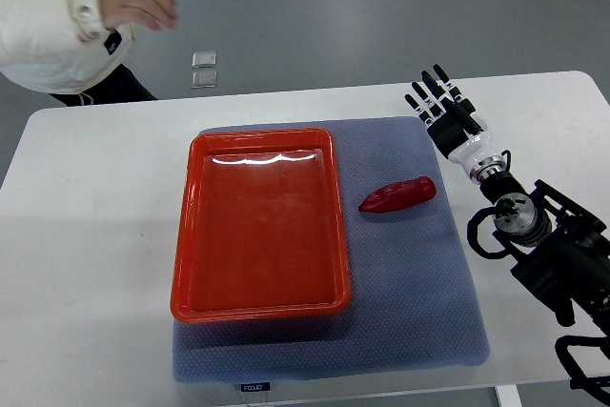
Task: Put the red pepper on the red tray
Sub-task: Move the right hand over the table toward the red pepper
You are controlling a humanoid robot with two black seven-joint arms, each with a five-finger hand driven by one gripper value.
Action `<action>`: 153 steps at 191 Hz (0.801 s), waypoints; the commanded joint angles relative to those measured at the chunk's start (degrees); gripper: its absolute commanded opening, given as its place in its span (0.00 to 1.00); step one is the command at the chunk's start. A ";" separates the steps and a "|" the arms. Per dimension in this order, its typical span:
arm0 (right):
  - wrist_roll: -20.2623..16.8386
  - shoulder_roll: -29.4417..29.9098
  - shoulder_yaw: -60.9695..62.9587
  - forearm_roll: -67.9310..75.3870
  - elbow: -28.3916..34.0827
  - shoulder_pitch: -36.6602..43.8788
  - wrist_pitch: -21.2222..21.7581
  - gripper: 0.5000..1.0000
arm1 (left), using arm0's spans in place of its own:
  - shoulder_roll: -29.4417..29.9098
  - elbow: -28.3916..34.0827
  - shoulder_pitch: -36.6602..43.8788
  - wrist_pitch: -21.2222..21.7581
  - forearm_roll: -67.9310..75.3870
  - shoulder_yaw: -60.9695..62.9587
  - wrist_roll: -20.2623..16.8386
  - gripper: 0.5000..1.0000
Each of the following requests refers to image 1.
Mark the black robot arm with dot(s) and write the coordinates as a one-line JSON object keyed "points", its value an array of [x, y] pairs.
{"points": [[561, 252]]}

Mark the person's bare hand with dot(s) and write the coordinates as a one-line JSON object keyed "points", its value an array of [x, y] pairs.
{"points": [[151, 14]]}

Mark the red pepper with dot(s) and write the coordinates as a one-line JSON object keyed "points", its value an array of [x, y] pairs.
{"points": [[399, 196]]}

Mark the upper metal floor plate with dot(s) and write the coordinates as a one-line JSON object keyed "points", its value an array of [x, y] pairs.
{"points": [[204, 59]]}

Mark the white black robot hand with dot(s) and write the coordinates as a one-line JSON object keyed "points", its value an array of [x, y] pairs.
{"points": [[459, 134]]}

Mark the blue-grey textured mat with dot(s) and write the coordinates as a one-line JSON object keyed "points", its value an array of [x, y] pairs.
{"points": [[413, 304]]}

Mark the black trousers of person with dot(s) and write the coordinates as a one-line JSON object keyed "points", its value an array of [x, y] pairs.
{"points": [[121, 86]]}

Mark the white table leg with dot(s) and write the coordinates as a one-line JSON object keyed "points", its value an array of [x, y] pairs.
{"points": [[508, 396]]}

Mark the red plastic tray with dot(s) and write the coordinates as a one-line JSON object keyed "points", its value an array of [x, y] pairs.
{"points": [[261, 233]]}

